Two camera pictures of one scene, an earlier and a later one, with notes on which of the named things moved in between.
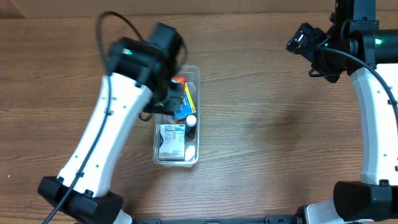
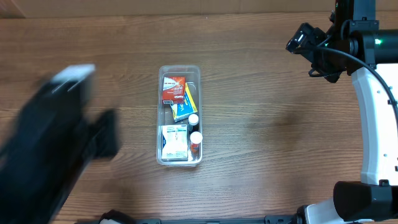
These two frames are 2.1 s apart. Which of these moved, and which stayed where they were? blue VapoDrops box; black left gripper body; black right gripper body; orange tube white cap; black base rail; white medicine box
Moved: black left gripper body; orange tube white cap
Stayed: white medicine box; blue VapoDrops box; black base rail; black right gripper body
